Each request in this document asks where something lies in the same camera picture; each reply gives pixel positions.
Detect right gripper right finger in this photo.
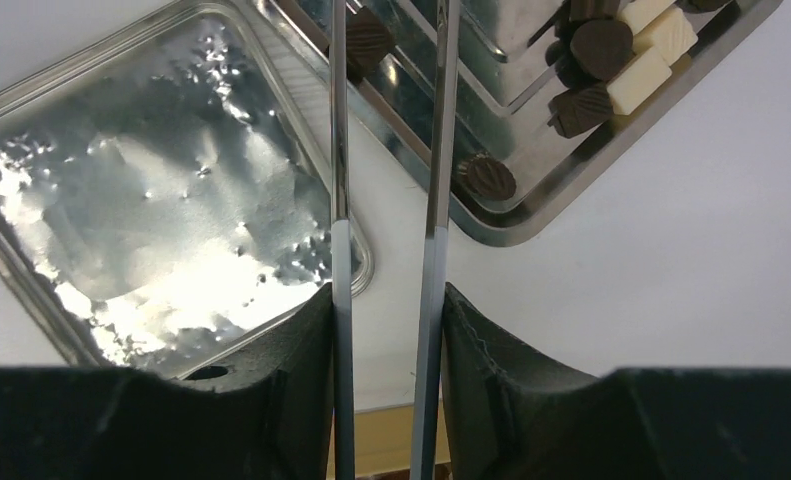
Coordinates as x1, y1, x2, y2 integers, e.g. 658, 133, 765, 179
442, 286, 791, 479

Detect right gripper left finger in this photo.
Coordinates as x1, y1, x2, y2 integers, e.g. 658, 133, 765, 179
0, 286, 334, 479

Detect metal serving tongs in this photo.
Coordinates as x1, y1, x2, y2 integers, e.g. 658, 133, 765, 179
329, 1, 461, 479

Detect steel tray with rack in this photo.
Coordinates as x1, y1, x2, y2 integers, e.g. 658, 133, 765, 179
249, 0, 786, 249

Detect gold chocolate box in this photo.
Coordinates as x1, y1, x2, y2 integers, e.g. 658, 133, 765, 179
326, 401, 451, 479

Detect small square steel tray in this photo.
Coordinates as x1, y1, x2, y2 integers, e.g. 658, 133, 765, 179
0, 0, 376, 382

